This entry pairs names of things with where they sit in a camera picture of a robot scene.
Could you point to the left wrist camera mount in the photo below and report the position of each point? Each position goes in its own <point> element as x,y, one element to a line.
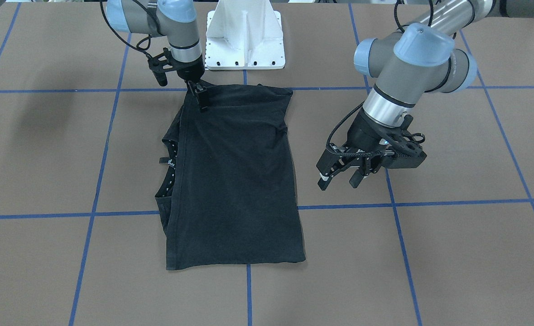
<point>406,147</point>

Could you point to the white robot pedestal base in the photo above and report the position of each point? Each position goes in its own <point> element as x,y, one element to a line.
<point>244,35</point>

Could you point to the black graphic t-shirt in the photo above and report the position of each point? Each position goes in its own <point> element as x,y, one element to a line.
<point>229,195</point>

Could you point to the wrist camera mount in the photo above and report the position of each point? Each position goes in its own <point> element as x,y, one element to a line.
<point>406,147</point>
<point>160,65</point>

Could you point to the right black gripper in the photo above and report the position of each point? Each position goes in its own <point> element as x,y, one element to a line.
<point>193,71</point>

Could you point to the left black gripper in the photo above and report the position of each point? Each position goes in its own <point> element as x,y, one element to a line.
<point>364,132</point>

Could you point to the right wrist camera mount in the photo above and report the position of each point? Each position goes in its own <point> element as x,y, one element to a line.
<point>160,65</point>

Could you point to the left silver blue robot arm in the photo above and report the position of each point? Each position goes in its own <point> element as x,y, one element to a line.
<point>418,57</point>

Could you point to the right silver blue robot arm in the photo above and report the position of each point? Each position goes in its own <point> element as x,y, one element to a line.
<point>171,43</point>

